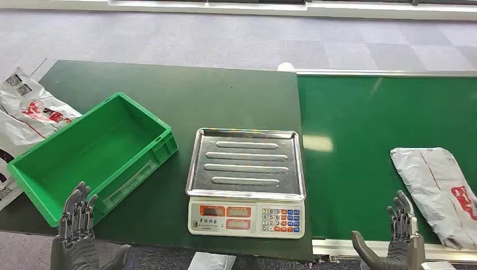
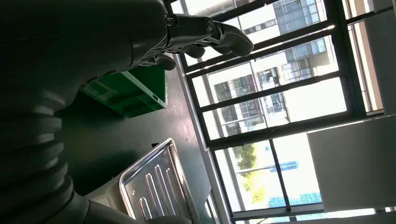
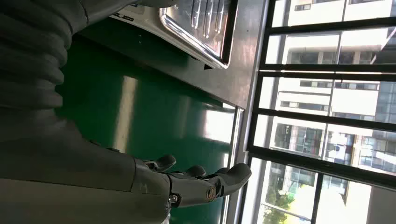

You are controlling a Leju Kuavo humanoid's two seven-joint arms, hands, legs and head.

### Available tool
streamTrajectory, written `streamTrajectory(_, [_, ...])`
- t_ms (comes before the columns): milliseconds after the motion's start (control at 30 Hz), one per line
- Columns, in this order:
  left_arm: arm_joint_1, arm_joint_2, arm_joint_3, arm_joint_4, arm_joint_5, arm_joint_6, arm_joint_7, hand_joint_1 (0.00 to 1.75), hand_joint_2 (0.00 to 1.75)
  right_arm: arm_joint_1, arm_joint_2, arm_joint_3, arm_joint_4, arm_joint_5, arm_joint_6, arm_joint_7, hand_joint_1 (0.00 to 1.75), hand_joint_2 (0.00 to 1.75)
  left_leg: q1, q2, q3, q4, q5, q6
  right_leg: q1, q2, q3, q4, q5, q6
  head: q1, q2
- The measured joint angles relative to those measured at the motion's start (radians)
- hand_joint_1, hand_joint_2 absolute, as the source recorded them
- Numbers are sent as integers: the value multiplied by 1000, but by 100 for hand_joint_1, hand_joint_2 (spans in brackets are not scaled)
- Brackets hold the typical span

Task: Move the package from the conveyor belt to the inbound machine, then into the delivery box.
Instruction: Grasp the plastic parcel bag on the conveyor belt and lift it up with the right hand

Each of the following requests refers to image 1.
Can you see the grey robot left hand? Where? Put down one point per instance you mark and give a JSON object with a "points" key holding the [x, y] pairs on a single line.
{"points": [[76, 249]]}

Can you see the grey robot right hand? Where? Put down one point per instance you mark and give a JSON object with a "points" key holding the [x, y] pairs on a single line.
{"points": [[404, 253]]}

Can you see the grey courier package red print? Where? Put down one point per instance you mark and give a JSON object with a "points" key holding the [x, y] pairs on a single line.
{"points": [[436, 190]]}

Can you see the green conveyor belt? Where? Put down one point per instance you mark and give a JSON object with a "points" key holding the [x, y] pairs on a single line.
{"points": [[372, 111]]}

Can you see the white conveyor end cap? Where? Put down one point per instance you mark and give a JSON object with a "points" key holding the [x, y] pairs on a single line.
{"points": [[285, 66]]}

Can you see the green plastic crate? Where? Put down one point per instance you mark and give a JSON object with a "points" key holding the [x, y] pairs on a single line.
{"points": [[93, 149]]}

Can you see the white plastic bag black print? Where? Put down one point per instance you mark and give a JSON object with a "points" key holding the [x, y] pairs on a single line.
{"points": [[5, 167]]}

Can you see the white sheet under table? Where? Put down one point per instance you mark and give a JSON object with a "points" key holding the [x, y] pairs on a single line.
{"points": [[210, 262]]}

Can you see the white plastic bag red print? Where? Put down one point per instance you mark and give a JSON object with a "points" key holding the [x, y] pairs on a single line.
{"points": [[26, 115]]}

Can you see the white electronic scale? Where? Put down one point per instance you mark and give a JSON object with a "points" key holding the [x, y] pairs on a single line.
{"points": [[246, 221]]}

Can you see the steel weighing tray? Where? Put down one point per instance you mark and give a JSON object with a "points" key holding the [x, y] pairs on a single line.
{"points": [[246, 164]]}

